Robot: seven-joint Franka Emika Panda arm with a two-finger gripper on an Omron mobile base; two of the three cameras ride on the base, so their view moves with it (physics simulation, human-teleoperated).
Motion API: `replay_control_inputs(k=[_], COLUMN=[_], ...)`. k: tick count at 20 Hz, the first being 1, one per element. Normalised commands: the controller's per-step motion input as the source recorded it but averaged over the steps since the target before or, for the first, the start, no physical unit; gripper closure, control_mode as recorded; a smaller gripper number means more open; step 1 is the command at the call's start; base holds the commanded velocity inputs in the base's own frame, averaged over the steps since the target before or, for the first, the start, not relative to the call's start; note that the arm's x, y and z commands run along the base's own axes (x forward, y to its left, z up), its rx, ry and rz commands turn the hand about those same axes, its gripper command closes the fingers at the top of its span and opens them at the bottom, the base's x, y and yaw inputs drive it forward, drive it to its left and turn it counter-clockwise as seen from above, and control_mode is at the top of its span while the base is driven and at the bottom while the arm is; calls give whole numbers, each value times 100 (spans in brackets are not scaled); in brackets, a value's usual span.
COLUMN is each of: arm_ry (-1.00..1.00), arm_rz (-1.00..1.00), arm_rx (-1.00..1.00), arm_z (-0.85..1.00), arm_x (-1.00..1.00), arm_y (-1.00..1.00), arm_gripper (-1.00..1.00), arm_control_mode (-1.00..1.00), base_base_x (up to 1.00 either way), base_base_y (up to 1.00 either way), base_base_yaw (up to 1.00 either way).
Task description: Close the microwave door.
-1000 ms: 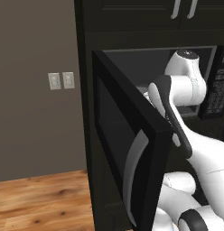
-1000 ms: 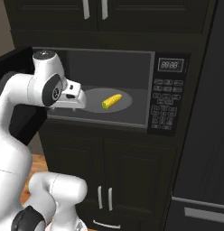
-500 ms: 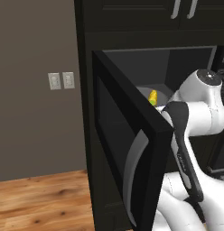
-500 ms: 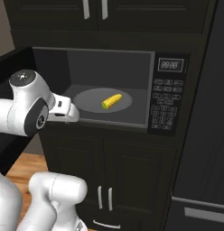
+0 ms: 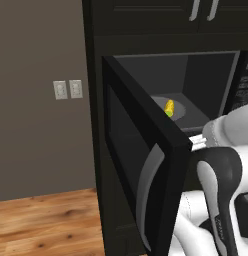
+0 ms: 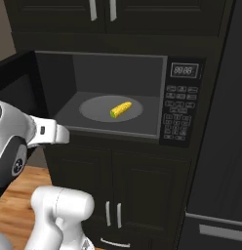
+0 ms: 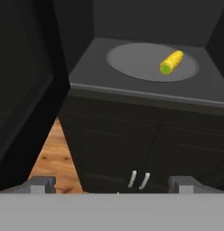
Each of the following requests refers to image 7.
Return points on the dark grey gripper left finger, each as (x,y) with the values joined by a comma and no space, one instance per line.
(41,184)

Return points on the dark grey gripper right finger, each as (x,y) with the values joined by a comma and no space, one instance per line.
(181,184)

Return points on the dark cupboard door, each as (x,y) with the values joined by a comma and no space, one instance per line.
(189,150)
(110,144)

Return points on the black microwave door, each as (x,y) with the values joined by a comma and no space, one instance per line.
(25,84)

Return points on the black microwave oven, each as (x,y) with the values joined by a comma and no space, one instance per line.
(138,27)

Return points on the yellow corn cob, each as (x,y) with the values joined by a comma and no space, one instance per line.
(171,62)

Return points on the grey round turntable plate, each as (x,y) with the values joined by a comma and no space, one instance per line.
(138,61)

